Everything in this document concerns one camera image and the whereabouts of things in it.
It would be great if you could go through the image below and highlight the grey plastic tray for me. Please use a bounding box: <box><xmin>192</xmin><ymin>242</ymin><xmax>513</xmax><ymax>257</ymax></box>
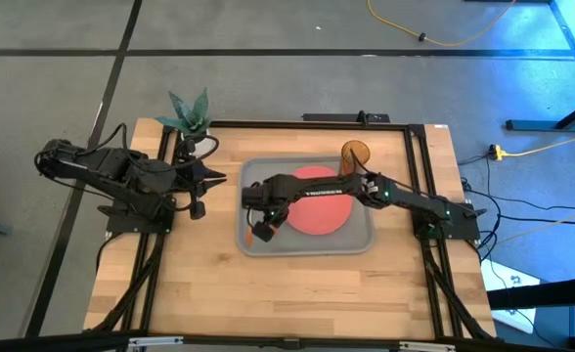
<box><xmin>236</xmin><ymin>155</ymin><xmax>377</xmax><ymax>258</ymax></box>

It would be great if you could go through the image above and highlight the dark metal table base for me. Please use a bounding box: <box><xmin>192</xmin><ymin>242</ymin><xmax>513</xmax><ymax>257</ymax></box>
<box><xmin>505</xmin><ymin>0</ymin><xmax>575</xmax><ymax>132</ymax></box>

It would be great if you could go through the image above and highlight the white paper sheet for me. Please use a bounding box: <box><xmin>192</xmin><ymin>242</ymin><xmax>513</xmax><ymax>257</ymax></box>
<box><xmin>479</xmin><ymin>257</ymin><xmax>542</xmax><ymax>334</ymax></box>

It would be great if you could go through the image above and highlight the yellow floor cable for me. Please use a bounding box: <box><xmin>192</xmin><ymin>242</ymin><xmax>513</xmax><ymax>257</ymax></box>
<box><xmin>366</xmin><ymin>0</ymin><xmax>517</xmax><ymax>49</ymax></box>

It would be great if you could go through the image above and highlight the black bar device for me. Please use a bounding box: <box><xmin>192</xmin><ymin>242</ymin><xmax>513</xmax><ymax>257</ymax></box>
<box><xmin>301</xmin><ymin>110</ymin><xmax>392</xmax><ymax>124</ymax></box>

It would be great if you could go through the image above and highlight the red round plate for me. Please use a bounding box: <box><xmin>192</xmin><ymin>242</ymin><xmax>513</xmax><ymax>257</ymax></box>
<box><xmin>286</xmin><ymin>165</ymin><xmax>355</xmax><ymax>237</ymax></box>

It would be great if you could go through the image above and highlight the green snake plant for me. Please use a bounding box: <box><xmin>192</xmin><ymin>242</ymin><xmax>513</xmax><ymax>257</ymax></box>
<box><xmin>155</xmin><ymin>87</ymin><xmax>213</xmax><ymax>139</ymax></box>

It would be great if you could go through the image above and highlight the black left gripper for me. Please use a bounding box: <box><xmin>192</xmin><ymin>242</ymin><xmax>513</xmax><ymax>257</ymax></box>
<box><xmin>169</xmin><ymin>158</ymin><xmax>229</xmax><ymax>199</ymax></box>

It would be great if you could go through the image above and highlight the yellow hanging extension cable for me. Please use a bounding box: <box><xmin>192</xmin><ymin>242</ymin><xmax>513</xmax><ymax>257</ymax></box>
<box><xmin>487</xmin><ymin>127</ymin><xmax>575</xmax><ymax>161</ymax></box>

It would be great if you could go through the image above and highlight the silver metal bracket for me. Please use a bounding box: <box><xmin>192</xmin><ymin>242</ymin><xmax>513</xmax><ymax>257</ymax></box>
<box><xmin>397</xmin><ymin>340</ymin><xmax>459</xmax><ymax>352</ymax></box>
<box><xmin>127</xmin><ymin>334</ymin><xmax>185</xmax><ymax>350</ymax></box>

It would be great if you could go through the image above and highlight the black desk edge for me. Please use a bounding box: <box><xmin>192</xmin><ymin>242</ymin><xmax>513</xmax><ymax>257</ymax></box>
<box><xmin>487</xmin><ymin>276</ymin><xmax>575</xmax><ymax>352</ymax></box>

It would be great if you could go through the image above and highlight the black aluminium table frame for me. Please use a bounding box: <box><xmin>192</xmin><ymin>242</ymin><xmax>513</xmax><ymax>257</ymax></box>
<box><xmin>84</xmin><ymin>118</ymin><xmax>497</xmax><ymax>343</ymax></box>

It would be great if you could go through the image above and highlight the white round plant pot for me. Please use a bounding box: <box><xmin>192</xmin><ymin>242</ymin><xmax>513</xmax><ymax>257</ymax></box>
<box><xmin>182</xmin><ymin>129</ymin><xmax>215</xmax><ymax>158</ymax></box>

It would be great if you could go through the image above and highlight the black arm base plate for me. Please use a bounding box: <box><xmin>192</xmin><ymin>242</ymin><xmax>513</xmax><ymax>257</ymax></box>
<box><xmin>96</xmin><ymin>202</ymin><xmax>177</xmax><ymax>236</ymax></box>
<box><xmin>411</xmin><ymin>204</ymin><xmax>482</xmax><ymax>242</ymax></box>

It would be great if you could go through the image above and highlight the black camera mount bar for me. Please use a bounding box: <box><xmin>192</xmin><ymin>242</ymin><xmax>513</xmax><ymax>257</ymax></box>
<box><xmin>0</xmin><ymin>330</ymin><xmax>575</xmax><ymax>352</ymax></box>

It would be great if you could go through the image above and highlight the beige cable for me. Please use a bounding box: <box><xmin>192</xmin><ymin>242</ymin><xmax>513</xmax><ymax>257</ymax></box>
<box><xmin>492</xmin><ymin>201</ymin><xmax>575</xmax><ymax>247</ymax></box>

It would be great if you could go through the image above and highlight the amber faceted plastic cup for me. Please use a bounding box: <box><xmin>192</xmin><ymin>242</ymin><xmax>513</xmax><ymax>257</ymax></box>
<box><xmin>339</xmin><ymin>139</ymin><xmax>373</xmax><ymax>177</ymax></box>

